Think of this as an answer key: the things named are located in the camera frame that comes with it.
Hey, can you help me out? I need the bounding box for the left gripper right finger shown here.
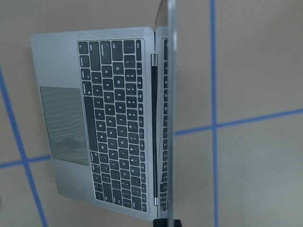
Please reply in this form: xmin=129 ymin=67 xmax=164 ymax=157
xmin=174 ymin=215 xmax=182 ymax=227

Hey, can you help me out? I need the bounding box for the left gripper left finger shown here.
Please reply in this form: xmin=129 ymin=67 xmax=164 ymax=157
xmin=152 ymin=214 xmax=169 ymax=227

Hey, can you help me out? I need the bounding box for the grey laptop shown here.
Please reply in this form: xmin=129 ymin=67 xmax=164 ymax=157
xmin=31 ymin=0 xmax=176 ymax=226

